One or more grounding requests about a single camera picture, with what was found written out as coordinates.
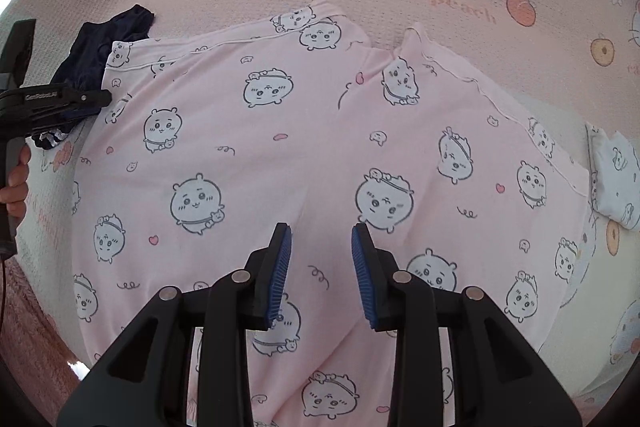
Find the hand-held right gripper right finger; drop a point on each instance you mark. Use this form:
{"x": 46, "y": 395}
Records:
{"x": 361, "y": 277}

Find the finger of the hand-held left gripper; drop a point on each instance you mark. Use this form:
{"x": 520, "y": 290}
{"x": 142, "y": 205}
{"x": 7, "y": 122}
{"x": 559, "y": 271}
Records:
{"x": 92, "y": 99}

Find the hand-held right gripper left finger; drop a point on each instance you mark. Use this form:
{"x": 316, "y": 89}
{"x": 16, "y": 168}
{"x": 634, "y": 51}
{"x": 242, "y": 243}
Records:
{"x": 280, "y": 277}

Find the pink printed pajama pants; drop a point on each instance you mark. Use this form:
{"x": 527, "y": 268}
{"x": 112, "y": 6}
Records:
{"x": 325, "y": 132}

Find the person's left hand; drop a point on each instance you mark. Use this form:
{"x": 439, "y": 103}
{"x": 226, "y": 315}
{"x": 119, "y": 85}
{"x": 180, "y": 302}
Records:
{"x": 15, "y": 192}

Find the navy shorts with white stripes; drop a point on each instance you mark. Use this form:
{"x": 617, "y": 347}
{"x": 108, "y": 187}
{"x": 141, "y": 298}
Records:
{"x": 100, "y": 42}

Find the pink fleece robe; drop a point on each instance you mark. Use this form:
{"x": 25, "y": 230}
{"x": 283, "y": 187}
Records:
{"x": 30, "y": 332}

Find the white printed folded garment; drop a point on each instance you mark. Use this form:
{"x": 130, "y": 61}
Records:
{"x": 617, "y": 177}

